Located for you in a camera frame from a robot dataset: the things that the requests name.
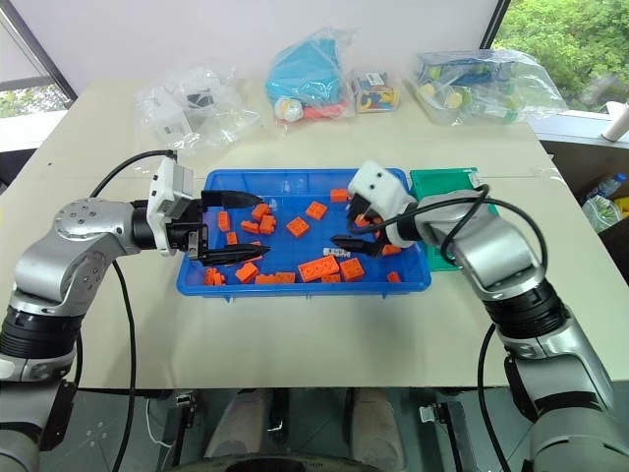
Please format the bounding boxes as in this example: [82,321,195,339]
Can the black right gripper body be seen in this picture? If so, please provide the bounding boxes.
[361,198,393,259]

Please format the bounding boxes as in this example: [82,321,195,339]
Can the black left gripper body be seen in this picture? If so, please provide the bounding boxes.
[165,190,211,263]

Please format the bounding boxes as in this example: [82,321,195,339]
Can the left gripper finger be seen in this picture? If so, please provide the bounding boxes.
[201,190,264,214]
[201,244,272,267]

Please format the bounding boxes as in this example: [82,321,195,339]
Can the blue plastic bin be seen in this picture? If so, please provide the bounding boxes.
[176,168,433,302]

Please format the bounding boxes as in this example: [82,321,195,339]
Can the green plastic bin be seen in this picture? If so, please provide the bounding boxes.
[408,166,503,273]

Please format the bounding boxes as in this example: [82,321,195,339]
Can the medium orange toy brick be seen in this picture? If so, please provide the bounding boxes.
[338,258,367,283]

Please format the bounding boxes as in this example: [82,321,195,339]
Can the large orange toy brick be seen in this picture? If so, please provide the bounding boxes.
[297,255,342,284]

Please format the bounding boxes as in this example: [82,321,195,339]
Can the long flat orange toy brick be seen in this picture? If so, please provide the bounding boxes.
[254,270,298,286]

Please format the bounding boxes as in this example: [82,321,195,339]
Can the clear bag with white box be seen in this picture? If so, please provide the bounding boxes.
[134,64,262,154]

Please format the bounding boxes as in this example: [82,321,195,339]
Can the clear box of colourful pieces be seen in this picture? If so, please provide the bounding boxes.
[351,70,401,116]

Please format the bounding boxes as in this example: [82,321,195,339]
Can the clear bag with blue cloth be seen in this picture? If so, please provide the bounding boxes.
[263,27,359,133]

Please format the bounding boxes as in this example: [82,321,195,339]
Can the grey foot-shaped form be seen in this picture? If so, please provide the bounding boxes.
[350,389,408,471]
[202,389,273,459]

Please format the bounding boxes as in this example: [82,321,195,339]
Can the clear bag with toy set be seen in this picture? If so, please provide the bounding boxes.
[403,47,569,128]

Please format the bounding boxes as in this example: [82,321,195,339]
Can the clear plastic bottle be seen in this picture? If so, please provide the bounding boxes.
[581,172,629,233]

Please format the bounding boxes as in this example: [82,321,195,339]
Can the white paper roll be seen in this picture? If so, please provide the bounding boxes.
[600,100,629,145]

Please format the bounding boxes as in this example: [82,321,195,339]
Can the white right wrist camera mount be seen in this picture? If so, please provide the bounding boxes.
[347,159,420,247]

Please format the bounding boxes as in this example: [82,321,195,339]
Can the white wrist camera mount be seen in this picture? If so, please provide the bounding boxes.
[347,159,420,247]
[145,155,197,259]

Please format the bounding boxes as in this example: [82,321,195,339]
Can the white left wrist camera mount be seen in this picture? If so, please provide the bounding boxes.
[145,155,197,259]

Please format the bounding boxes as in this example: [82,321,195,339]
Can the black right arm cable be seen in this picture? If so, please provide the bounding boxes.
[346,184,549,472]

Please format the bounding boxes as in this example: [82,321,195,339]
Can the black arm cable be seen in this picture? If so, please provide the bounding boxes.
[346,184,549,472]
[72,149,179,472]

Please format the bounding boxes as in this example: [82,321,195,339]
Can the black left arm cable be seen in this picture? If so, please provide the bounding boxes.
[72,149,179,472]

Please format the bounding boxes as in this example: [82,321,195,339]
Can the thin white cord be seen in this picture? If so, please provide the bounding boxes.
[145,396,176,449]

